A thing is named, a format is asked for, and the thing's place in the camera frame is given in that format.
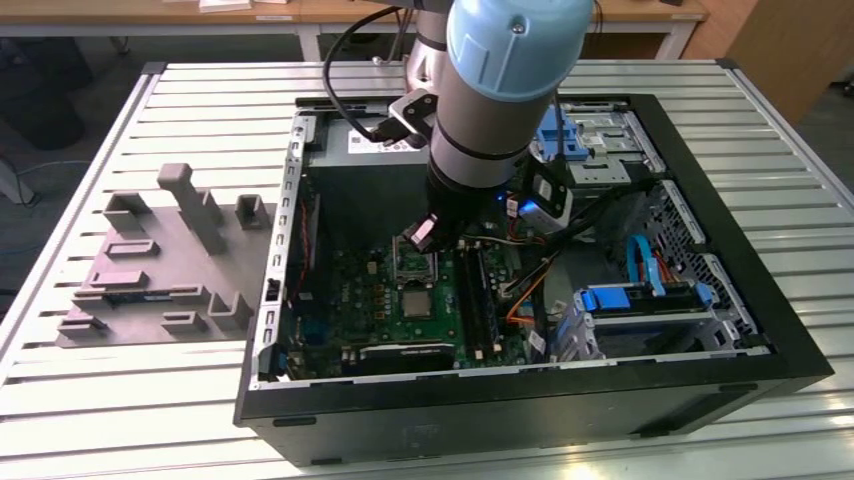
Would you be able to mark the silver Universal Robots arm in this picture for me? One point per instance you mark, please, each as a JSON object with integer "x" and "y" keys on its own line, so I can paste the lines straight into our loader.
{"x": 494, "y": 125}

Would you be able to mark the CPU socket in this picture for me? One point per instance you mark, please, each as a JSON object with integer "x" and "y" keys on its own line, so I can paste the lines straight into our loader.
{"x": 416, "y": 289}

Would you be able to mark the grey power supply unit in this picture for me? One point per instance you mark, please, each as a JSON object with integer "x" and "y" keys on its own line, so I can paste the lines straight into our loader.
{"x": 360, "y": 190}

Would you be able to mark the black RAM slot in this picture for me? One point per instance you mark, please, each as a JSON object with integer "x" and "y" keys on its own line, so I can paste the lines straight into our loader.
{"x": 485, "y": 295}
{"x": 467, "y": 295}

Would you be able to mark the green motherboard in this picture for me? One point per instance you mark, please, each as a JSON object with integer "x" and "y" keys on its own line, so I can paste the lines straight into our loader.
{"x": 353, "y": 295}

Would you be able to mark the silver metal drive cage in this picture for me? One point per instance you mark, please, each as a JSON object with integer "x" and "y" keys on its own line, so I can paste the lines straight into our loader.
{"x": 600, "y": 172}

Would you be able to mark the black graphics card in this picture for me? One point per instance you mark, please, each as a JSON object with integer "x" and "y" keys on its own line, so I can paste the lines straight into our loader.
{"x": 407, "y": 355}

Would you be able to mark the hard disk in blue carrier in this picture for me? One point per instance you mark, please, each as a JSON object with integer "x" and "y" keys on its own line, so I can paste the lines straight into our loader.
{"x": 610, "y": 300}

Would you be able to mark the black PC case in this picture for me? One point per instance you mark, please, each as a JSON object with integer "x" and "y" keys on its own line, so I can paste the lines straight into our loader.
{"x": 467, "y": 430}

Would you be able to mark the grey parts rack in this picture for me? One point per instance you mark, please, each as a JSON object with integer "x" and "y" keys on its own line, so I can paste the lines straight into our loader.
{"x": 173, "y": 265}

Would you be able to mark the silver metal disk bay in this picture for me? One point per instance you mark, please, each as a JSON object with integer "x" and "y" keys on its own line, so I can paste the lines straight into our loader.
{"x": 723, "y": 325}

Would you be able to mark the RAM stick with blue label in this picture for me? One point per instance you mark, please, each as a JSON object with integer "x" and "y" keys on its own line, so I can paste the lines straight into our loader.
{"x": 136, "y": 299}

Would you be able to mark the small white box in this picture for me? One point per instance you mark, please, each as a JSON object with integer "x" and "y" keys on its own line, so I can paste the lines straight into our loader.
{"x": 223, "y": 5}

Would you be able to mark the brown wooden cabinet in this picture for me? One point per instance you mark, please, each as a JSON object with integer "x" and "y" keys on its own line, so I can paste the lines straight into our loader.
{"x": 787, "y": 50}

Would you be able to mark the white furniture leg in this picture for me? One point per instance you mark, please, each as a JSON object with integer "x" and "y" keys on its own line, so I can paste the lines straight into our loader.
{"x": 13, "y": 185}

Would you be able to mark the black office chair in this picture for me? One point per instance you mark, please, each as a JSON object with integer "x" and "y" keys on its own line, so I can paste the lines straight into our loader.
{"x": 40, "y": 90}

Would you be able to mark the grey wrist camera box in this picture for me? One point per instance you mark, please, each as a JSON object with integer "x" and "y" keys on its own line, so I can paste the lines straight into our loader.
{"x": 413, "y": 107}

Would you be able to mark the blue plastic drive bracket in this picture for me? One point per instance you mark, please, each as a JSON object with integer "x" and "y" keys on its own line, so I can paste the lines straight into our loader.
{"x": 576, "y": 145}

